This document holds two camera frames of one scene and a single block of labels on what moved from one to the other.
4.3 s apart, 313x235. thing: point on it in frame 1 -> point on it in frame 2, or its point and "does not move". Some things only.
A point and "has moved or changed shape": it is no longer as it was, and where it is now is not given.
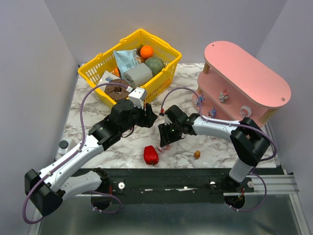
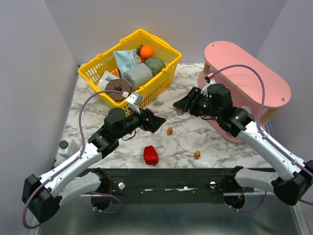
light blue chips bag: [126, 59] does not move
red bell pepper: [150, 155] does not move
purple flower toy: [245, 111] does not move
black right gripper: [167, 130] -> [194, 99]
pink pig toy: [161, 149] has moved or changed shape
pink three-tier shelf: [234, 86] does not move
